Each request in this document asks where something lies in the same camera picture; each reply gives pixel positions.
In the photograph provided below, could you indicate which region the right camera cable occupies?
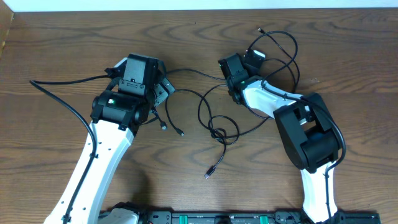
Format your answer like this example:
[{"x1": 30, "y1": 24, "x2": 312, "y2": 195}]
[{"x1": 247, "y1": 30, "x2": 348, "y2": 224}]

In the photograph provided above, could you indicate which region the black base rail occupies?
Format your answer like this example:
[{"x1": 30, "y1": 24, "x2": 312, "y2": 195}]
[{"x1": 99, "y1": 202, "x2": 382, "y2": 224}]

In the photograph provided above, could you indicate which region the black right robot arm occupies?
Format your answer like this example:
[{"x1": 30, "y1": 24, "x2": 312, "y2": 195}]
[{"x1": 218, "y1": 50, "x2": 346, "y2": 223}]

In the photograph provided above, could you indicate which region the left camera cable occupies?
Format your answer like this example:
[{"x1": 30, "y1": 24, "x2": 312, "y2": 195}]
[{"x1": 29, "y1": 73, "x2": 111, "y2": 224}]

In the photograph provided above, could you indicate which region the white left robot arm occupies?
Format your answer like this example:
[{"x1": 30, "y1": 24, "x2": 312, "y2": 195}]
[{"x1": 45, "y1": 54, "x2": 175, "y2": 223}]

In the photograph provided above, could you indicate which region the camera cable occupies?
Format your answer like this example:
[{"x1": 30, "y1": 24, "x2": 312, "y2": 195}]
[
  {"x1": 247, "y1": 30, "x2": 348, "y2": 224},
  {"x1": 29, "y1": 73, "x2": 111, "y2": 224}
]

